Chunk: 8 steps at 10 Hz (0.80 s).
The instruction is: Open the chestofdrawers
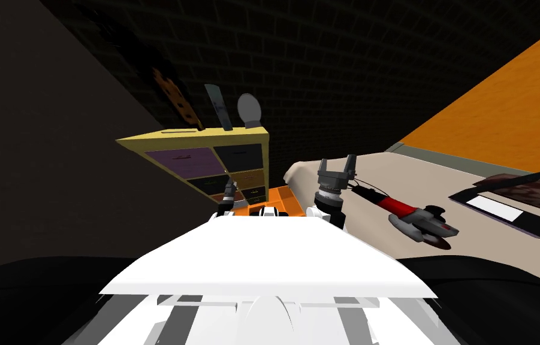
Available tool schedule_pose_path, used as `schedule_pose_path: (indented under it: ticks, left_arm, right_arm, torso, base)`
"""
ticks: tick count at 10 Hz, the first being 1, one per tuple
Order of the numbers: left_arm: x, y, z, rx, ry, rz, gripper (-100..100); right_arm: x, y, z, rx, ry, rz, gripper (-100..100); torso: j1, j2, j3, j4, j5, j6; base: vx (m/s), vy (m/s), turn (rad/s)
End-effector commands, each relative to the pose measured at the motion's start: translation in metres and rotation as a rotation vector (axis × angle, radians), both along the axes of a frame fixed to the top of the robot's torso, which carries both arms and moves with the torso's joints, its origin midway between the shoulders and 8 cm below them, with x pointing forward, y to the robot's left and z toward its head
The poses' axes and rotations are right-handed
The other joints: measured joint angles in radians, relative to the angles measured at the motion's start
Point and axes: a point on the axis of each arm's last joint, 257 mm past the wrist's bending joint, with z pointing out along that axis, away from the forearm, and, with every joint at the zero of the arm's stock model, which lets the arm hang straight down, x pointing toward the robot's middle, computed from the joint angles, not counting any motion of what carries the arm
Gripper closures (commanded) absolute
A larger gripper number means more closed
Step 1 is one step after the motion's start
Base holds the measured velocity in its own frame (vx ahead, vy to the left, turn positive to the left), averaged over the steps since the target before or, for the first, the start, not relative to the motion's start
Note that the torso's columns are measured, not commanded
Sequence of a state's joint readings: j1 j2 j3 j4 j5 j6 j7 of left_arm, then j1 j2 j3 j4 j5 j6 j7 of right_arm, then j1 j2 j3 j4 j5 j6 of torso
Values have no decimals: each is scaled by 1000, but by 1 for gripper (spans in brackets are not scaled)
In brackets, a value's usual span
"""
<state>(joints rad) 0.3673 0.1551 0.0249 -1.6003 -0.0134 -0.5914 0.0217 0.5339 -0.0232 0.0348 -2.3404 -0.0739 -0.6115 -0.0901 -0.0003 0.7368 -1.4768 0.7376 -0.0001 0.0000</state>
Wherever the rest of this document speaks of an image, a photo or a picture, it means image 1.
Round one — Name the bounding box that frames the dark brown flat board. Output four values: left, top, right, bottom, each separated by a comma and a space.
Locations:
473, 171, 540, 219

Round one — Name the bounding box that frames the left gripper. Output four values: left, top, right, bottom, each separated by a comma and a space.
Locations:
222, 180, 239, 204

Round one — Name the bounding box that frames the red and grey power tool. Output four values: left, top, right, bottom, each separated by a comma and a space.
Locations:
349, 178, 460, 252

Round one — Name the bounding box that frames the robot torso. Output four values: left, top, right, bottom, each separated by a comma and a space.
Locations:
61, 205, 463, 345

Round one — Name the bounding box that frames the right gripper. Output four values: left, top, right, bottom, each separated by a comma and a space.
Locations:
316, 153, 358, 193

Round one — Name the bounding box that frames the beige table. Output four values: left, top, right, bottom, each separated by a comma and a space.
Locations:
282, 151, 540, 294

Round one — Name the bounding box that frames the black book with white label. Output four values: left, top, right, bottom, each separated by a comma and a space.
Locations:
448, 188, 540, 240

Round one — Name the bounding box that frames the yellow cabinet with dark drawers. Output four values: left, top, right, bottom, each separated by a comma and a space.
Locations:
115, 66, 271, 206

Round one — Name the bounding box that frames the orange box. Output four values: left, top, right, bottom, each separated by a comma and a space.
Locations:
233, 185, 307, 218

